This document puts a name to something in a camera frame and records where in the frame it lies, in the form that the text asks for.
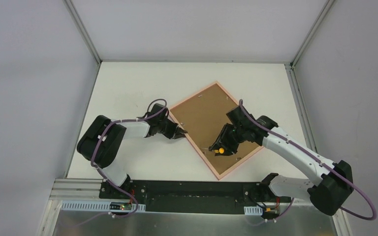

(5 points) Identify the white cable duct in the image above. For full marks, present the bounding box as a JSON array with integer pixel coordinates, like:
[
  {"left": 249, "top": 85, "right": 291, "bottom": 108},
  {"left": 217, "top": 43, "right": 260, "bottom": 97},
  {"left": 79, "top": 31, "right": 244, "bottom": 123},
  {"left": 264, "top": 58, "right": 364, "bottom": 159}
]
[
  {"left": 244, "top": 206, "right": 263, "bottom": 216},
  {"left": 61, "top": 201, "right": 146, "bottom": 213}
]

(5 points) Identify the black yellow screwdriver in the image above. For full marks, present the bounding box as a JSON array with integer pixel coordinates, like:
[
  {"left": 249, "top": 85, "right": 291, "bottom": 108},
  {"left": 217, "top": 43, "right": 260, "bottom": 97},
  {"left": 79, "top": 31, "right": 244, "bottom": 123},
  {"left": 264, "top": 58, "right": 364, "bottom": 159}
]
[{"left": 202, "top": 147, "right": 225, "bottom": 154}]

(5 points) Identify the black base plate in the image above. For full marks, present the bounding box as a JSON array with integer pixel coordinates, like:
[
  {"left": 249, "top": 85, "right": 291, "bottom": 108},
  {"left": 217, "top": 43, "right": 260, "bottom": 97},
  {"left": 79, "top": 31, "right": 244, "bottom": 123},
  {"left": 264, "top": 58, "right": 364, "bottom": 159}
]
[{"left": 98, "top": 179, "right": 291, "bottom": 215}]

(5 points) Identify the aluminium front rail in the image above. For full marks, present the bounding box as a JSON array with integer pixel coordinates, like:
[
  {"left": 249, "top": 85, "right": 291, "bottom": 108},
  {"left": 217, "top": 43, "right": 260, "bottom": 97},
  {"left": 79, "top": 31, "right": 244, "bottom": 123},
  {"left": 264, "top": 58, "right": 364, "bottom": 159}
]
[{"left": 49, "top": 179, "right": 344, "bottom": 207}]

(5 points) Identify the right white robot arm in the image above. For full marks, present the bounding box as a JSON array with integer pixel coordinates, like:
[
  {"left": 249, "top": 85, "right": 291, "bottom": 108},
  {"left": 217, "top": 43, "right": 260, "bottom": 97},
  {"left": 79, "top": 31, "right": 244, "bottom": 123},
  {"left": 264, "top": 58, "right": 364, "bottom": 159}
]
[{"left": 209, "top": 106, "right": 354, "bottom": 216}]

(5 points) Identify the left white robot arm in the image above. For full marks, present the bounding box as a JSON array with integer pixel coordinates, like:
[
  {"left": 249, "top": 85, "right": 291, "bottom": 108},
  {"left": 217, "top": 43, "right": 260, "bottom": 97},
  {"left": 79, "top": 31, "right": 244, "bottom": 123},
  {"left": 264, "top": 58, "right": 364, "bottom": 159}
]
[{"left": 76, "top": 98, "right": 187, "bottom": 199}]

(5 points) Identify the left white cable duct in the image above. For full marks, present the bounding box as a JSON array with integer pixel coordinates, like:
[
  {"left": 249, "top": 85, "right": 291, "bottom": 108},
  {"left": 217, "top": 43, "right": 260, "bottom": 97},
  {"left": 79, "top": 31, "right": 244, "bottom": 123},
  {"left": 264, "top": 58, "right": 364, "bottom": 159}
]
[{"left": 61, "top": 201, "right": 146, "bottom": 213}]

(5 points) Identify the right white cable duct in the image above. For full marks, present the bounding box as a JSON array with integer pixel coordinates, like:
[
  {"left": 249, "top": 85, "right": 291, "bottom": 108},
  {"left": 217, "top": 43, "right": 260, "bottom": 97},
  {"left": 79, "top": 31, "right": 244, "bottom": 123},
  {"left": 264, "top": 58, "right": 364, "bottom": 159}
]
[{"left": 244, "top": 206, "right": 263, "bottom": 216}]

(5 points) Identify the pink wooden photo frame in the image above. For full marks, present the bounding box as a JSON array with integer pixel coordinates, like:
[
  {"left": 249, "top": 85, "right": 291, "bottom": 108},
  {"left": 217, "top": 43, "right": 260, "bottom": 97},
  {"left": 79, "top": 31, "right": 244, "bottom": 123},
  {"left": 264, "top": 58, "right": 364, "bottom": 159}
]
[{"left": 169, "top": 82, "right": 263, "bottom": 180}]

